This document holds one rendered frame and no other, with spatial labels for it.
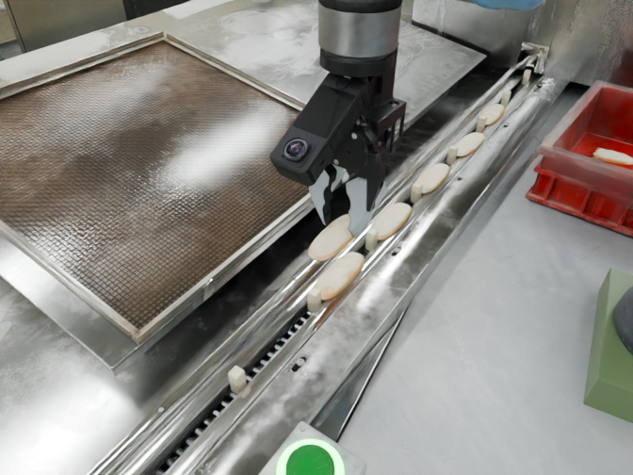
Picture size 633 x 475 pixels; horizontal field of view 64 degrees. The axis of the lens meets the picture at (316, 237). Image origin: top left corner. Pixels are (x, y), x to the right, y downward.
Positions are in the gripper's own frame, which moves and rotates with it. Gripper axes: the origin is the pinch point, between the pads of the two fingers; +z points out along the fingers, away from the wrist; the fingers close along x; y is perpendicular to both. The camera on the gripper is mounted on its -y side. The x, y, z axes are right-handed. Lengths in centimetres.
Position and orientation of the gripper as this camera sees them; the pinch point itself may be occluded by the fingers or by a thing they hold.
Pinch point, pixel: (337, 224)
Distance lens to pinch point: 59.8
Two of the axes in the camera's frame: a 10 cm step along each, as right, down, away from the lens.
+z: -0.1, 7.7, 6.4
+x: -8.1, -3.7, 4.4
